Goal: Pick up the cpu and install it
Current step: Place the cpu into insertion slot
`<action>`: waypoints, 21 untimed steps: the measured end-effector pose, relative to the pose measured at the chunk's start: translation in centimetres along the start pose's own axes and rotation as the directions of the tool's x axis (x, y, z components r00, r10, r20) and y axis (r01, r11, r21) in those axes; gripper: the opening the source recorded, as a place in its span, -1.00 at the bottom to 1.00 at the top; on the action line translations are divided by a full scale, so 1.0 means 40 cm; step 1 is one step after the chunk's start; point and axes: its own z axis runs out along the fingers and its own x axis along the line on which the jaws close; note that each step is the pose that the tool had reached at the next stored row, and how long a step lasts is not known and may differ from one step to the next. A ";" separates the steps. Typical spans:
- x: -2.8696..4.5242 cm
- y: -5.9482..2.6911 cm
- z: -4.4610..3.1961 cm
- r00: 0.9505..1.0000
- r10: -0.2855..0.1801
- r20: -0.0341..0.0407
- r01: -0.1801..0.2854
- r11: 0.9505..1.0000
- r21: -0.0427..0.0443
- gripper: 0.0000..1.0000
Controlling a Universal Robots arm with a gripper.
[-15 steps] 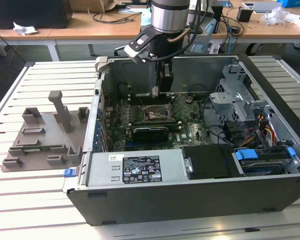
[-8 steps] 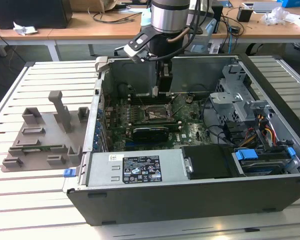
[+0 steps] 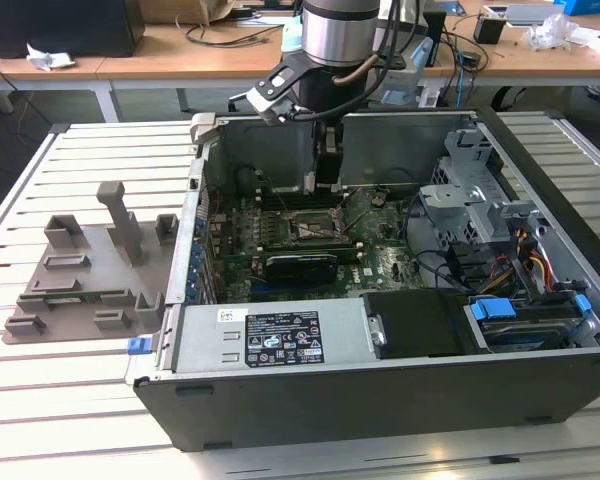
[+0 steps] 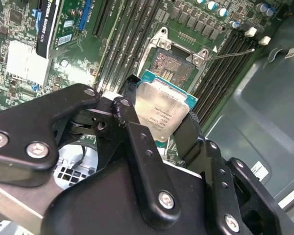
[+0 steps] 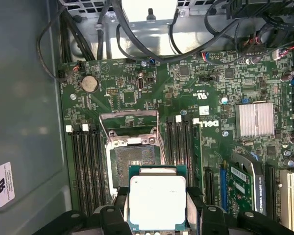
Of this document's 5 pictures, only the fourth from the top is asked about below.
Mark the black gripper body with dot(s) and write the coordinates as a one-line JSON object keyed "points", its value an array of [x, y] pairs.
{"points": [[100, 210]]}

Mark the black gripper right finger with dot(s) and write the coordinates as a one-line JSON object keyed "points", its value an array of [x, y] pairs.
{"points": [[214, 169]]}

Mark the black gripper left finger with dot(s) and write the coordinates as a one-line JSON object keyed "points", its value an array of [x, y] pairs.
{"points": [[19, 127]]}

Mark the silver topped CPU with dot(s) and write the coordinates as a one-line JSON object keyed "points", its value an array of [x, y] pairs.
{"points": [[159, 107]]}

